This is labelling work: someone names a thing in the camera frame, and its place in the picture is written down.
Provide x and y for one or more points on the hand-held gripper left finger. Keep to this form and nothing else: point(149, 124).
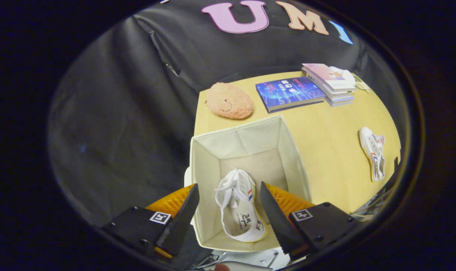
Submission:
point(179, 222)

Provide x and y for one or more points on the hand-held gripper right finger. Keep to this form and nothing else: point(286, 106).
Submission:
point(277, 222)

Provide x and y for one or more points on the white canvas shoe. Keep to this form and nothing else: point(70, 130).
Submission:
point(243, 218)
point(371, 146)

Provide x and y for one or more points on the beige fabric storage box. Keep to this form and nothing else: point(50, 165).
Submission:
point(258, 139)

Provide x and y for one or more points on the blue cover book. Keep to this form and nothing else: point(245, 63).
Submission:
point(288, 92)

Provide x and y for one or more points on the orange plush toy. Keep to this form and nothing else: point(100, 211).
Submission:
point(228, 99)

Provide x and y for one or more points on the grey-blue book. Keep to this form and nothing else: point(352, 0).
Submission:
point(341, 101)

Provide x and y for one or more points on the white cover book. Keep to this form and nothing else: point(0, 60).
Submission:
point(331, 92)

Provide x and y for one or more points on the small makeup palette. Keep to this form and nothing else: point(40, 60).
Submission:
point(361, 86)

